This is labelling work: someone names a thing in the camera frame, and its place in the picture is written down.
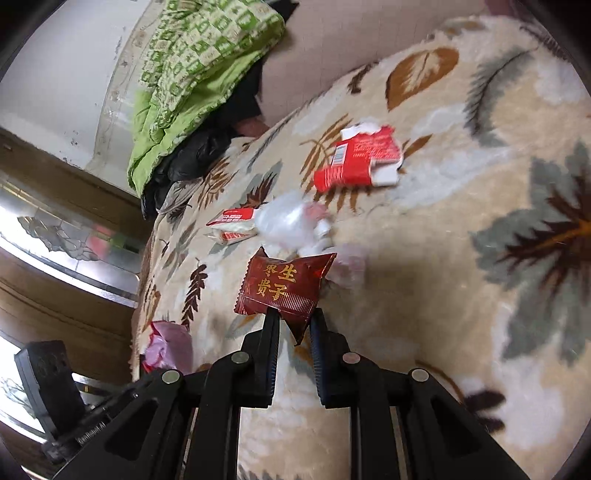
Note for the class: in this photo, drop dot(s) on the black jacket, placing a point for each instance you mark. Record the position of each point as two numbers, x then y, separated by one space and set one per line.
184 161

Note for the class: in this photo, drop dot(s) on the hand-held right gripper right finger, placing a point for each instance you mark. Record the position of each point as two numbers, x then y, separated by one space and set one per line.
318 350

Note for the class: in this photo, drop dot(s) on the green checkered quilt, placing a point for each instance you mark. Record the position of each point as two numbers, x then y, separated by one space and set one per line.
194 69

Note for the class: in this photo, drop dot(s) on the pinkish clear plastic wrapper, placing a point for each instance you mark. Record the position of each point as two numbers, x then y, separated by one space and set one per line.
348 267

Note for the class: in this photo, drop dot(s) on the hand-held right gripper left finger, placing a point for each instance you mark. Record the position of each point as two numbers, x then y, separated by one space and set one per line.
272 332

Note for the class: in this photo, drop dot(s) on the leaf print blanket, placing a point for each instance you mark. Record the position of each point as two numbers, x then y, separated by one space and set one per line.
438 300

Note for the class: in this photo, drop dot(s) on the dark red snack packet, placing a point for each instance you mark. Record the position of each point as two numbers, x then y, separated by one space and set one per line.
281 286

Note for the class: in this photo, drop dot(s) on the wooden door with glass panel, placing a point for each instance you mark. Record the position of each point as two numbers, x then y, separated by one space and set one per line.
46 286

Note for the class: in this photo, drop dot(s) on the pink sofa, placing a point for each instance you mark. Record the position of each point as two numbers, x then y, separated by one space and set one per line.
332 46

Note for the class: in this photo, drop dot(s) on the white tube red label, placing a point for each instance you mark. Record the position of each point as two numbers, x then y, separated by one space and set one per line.
231 226

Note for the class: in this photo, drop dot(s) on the red torn carton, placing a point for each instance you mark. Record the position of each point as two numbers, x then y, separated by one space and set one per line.
360 159

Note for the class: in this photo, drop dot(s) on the pink plastic bag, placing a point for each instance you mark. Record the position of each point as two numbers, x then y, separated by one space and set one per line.
171 344

